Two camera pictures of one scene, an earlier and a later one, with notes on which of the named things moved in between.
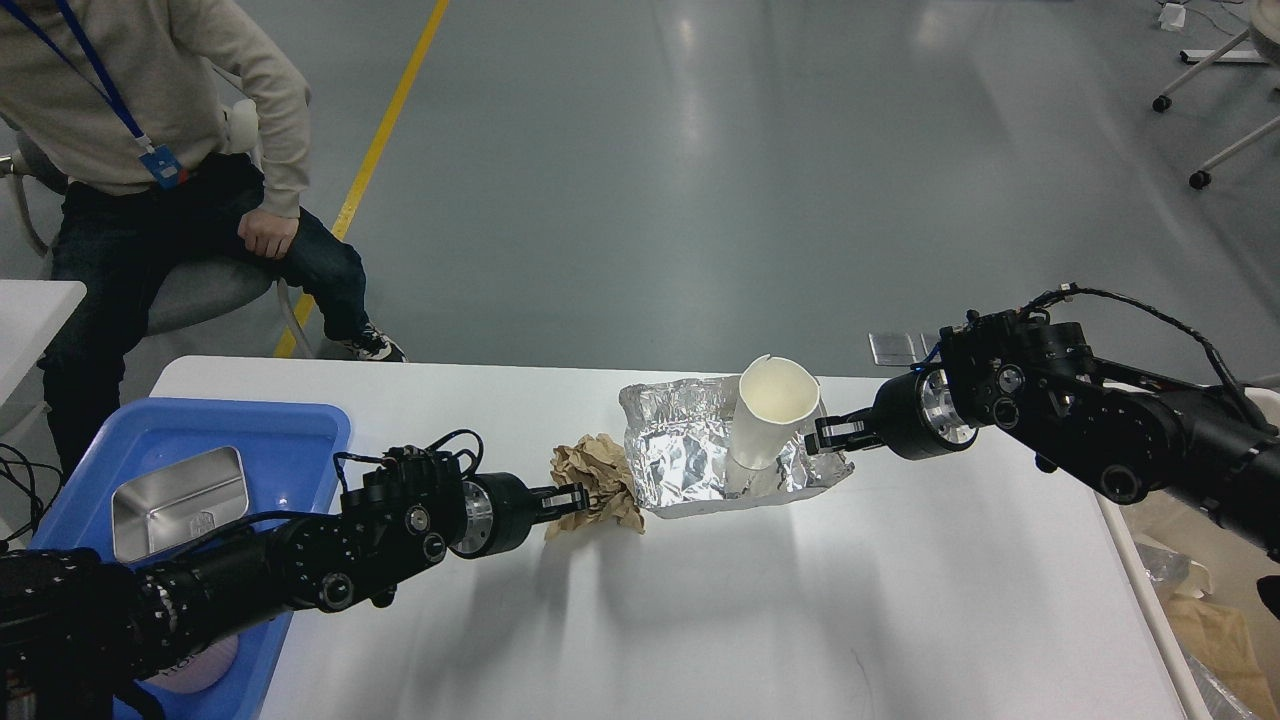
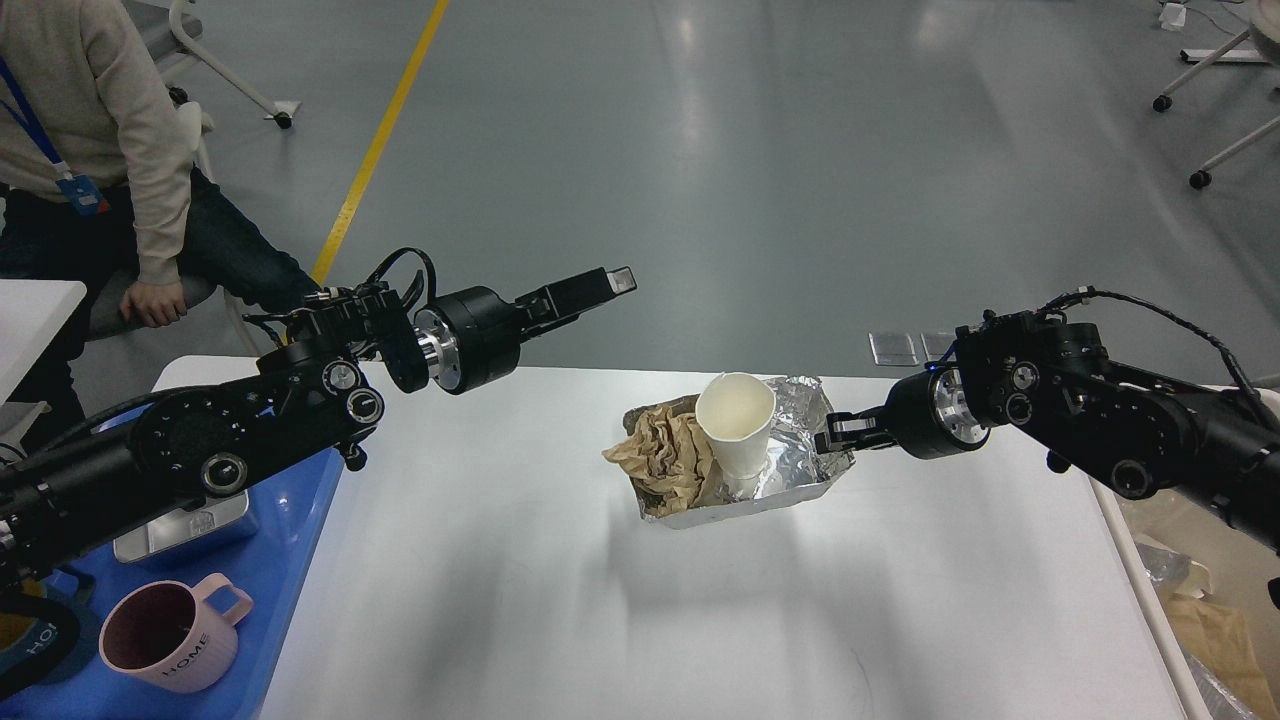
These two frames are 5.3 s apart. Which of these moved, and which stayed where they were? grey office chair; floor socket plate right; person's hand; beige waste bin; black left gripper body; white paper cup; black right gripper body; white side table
Moved: black left gripper body; grey office chair; person's hand; white paper cup
Stayed: floor socket plate right; white side table; black right gripper body; beige waste bin
